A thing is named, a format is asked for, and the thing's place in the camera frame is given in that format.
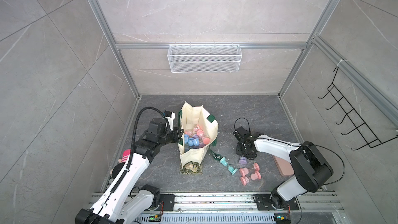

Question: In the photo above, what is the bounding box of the cream canvas tote bag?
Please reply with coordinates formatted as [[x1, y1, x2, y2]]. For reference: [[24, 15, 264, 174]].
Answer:
[[178, 102, 219, 175]]

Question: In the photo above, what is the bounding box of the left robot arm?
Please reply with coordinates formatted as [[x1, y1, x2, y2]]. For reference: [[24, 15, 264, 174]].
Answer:
[[75, 106, 183, 224]]

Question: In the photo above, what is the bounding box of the pink hourglass small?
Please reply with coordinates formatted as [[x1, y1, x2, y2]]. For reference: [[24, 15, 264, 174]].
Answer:
[[239, 168, 249, 177]]

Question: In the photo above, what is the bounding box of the teal hourglass front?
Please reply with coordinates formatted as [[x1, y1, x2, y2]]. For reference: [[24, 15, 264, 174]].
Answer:
[[228, 166, 238, 175]]

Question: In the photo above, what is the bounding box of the pink case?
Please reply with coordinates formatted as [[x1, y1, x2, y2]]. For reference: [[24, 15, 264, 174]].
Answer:
[[273, 156, 294, 177]]

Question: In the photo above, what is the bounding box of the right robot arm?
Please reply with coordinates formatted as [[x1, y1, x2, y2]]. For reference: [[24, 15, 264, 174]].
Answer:
[[233, 127, 346, 210]]

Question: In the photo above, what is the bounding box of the pink toy at left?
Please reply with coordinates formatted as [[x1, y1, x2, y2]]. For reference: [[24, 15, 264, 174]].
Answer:
[[110, 149, 131, 178]]

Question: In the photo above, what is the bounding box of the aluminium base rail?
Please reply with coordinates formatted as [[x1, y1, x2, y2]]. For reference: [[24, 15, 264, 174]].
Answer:
[[90, 192, 346, 224]]

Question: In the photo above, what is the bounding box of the blue hourglass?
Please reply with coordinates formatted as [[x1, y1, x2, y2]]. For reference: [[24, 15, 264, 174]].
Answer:
[[190, 138, 201, 148]]

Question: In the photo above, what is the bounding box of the white wire mesh basket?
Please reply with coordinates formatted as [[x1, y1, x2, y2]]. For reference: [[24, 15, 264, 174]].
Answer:
[[167, 44, 243, 73]]

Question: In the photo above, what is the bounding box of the teal hourglass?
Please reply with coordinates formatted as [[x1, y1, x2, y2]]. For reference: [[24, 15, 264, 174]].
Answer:
[[219, 157, 228, 167], [228, 166, 238, 175]]

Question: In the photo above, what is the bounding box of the black wire hook rack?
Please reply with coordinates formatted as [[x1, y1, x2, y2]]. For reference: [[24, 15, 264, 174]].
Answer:
[[318, 66, 398, 151]]

